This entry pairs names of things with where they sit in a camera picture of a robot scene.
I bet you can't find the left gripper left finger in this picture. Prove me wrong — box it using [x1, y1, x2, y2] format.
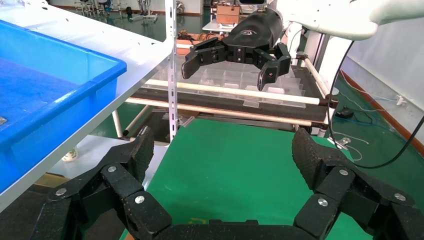
[29, 125, 173, 240]

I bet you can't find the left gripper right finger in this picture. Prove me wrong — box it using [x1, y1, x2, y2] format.
[292, 127, 424, 240]

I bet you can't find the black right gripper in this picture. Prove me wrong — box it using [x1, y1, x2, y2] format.
[181, 8, 292, 92]

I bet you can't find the clear plastic organizer box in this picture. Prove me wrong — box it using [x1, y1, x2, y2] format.
[145, 61, 307, 109]

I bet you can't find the background cardboard carton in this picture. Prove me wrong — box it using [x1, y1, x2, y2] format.
[216, 4, 242, 26]

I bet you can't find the blue plastic tray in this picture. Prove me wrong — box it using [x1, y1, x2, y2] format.
[0, 19, 128, 195]

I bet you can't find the silver binder clip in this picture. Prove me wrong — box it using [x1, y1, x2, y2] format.
[327, 136, 352, 151]

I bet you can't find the small white printed bottle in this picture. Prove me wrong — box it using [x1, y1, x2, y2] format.
[61, 145, 80, 163]

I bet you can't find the black power adapter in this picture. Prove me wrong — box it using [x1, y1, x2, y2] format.
[335, 106, 355, 119]

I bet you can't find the green table cloth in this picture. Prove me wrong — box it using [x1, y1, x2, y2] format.
[119, 118, 424, 240]

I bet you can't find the perforated white shelf post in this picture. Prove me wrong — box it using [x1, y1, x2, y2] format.
[164, 0, 179, 144]

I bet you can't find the blue floor cable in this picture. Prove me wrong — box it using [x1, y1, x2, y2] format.
[332, 99, 412, 140]

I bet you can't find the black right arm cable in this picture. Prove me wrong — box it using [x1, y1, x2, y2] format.
[327, 39, 424, 170]

